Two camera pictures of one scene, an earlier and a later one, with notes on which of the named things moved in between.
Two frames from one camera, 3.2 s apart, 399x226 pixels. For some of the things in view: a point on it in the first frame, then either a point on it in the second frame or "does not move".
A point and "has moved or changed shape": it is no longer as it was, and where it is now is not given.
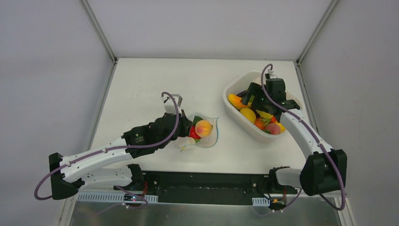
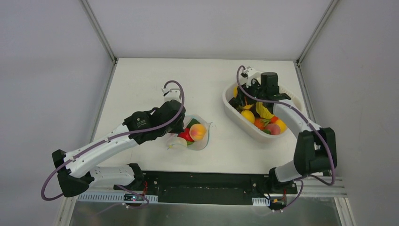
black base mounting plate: [209, 188] does not move
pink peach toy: [275, 129] does not move
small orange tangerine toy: [261, 123] does not move
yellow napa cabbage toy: [264, 115] does not move
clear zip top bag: [203, 133] has moved or changed shape
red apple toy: [193, 133] has moved or changed shape
